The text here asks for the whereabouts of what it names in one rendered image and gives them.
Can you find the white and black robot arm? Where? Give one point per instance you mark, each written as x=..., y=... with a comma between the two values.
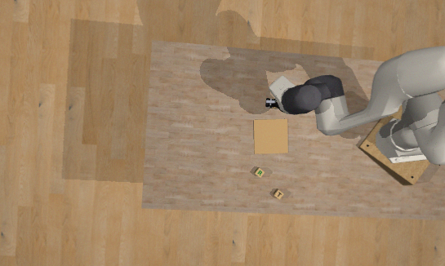
x=411, y=79

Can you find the tan flat mat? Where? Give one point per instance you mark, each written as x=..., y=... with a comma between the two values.
x=270, y=136

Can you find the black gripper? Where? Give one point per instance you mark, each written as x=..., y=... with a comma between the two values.
x=270, y=103

